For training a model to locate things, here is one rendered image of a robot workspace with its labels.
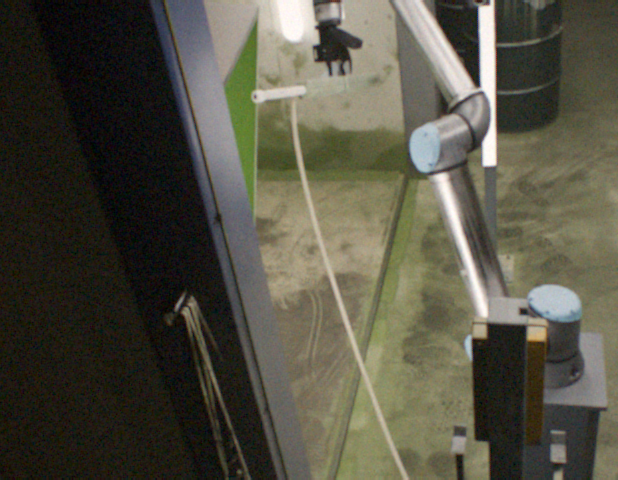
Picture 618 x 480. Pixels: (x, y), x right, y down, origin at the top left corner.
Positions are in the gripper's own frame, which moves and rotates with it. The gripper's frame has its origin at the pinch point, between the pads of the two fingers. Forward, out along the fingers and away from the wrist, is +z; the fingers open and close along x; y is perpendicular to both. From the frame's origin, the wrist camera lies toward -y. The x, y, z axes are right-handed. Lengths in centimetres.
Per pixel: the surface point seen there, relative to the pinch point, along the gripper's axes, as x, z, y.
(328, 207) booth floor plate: -125, 55, 146
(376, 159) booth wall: -160, 33, 139
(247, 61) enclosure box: 9.4, -12.7, 31.8
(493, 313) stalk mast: 78, 41, -104
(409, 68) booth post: -153, -13, 102
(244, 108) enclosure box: 6.3, 1.7, 40.4
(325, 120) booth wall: -137, 8, 153
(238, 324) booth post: 92, 43, -59
